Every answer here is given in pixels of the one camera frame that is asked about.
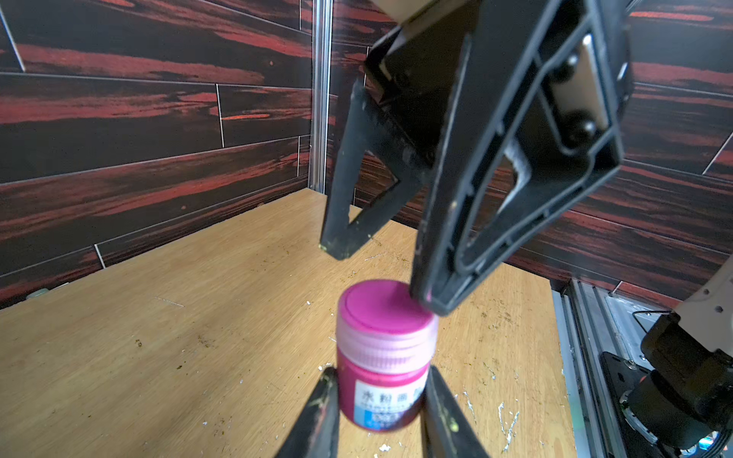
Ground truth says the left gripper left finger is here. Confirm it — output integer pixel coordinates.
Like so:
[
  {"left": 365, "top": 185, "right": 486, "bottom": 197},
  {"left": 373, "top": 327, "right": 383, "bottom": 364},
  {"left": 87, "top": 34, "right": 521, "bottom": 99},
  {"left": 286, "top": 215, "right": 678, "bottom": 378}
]
[{"left": 276, "top": 366, "right": 340, "bottom": 458}]

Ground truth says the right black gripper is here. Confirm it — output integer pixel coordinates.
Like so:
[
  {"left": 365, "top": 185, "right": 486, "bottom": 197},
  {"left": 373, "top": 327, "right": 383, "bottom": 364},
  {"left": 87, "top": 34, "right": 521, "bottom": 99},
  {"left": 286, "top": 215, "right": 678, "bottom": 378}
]
[{"left": 320, "top": 1, "right": 632, "bottom": 316}]

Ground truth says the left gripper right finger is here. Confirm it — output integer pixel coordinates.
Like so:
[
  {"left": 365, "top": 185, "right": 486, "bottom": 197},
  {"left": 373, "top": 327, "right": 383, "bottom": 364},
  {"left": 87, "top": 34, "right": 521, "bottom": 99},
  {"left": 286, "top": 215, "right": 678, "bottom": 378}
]
[{"left": 420, "top": 366, "right": 490, "bottom": 458}]

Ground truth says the magenta paint jar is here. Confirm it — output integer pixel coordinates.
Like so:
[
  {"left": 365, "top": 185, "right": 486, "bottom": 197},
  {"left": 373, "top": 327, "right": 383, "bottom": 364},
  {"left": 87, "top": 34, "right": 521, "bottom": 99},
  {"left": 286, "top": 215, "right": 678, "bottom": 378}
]
[{"left": 336, "top": 342, "right": 436, "bottom": 432}]

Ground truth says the magenta jar lid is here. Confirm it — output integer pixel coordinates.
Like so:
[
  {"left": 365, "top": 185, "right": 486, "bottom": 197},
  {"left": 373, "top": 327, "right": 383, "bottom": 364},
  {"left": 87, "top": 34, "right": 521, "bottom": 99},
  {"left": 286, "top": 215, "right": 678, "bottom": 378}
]
[{"left": 336, "top": 280, "right": 439, "bottom": 375}]

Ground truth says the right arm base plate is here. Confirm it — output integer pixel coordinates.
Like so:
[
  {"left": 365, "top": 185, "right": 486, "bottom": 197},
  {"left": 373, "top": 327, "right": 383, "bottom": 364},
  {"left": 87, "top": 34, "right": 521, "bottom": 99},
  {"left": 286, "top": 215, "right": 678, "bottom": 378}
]
[{"left": 597, "top": 348, "right": 733, "bottom": 458}]

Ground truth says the right aluminium corner post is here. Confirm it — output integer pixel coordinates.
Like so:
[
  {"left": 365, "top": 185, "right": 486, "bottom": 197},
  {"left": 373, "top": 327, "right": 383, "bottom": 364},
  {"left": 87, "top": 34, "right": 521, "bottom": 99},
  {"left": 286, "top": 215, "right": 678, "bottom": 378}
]
[{"left": 308, "top": 0, "right": 334, "bottom": 194}]

